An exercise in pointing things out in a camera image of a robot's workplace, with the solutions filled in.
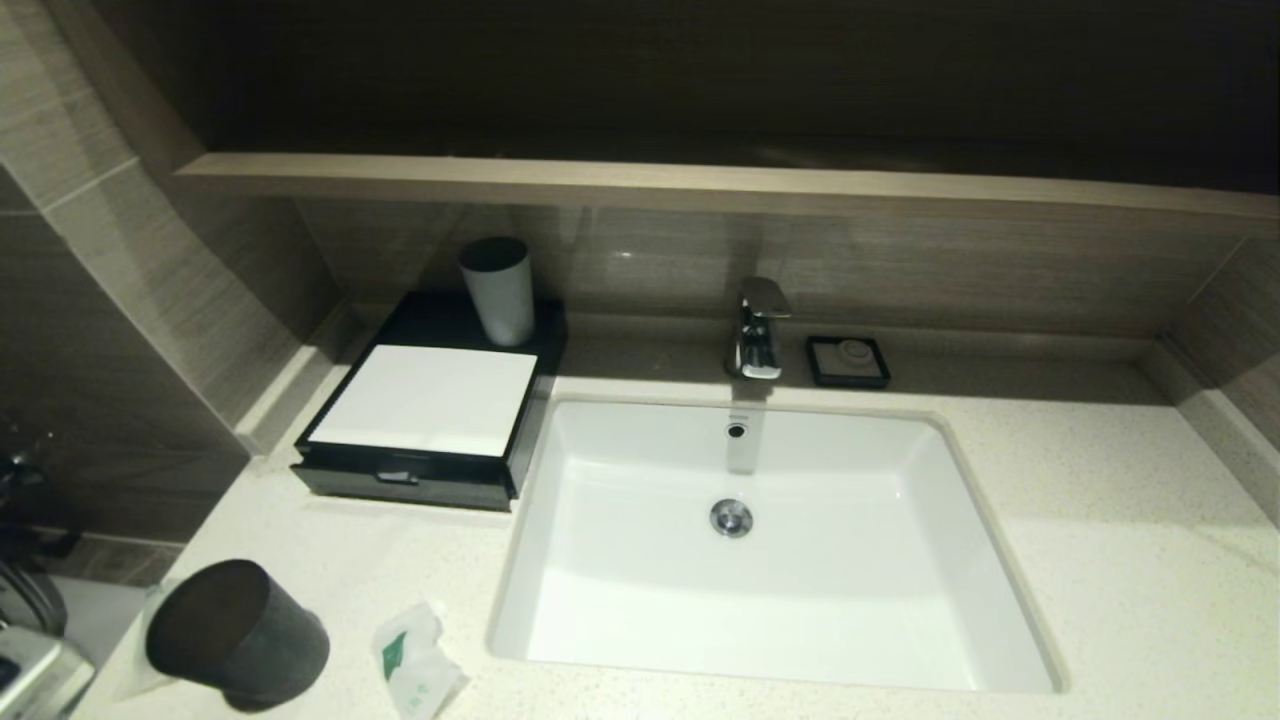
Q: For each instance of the white tumbler cup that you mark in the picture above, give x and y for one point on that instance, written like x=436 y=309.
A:
x=500 y=300

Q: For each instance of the chrome sink drain stopper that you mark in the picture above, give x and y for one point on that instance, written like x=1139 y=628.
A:
x=731 y=518

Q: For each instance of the wooden wall ledge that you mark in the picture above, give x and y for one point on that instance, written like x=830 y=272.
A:
x=700 y=185

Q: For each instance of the clear plastic wrapper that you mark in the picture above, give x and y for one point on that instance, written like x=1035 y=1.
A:
x=135 y=685

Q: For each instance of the black storage box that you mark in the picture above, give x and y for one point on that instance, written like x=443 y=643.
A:
x=440 y=315

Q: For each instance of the black tumbler cup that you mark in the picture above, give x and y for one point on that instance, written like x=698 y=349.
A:
x=250 y=640

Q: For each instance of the round white soap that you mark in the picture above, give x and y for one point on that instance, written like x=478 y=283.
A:
x=855 y=352

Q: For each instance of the black square soap dish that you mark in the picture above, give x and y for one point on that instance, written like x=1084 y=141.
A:
x=815 y=376

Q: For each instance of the white rectangular sink basin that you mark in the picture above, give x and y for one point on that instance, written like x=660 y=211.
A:
x=800 y=560

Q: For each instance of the white square pad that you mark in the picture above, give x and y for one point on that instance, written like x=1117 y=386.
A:
x=430 y=400

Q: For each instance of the chrome faucet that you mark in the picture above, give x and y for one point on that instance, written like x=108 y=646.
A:
x=757 y=345

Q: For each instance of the green white sachet packet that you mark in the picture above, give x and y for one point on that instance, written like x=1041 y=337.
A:
x=420 y=670

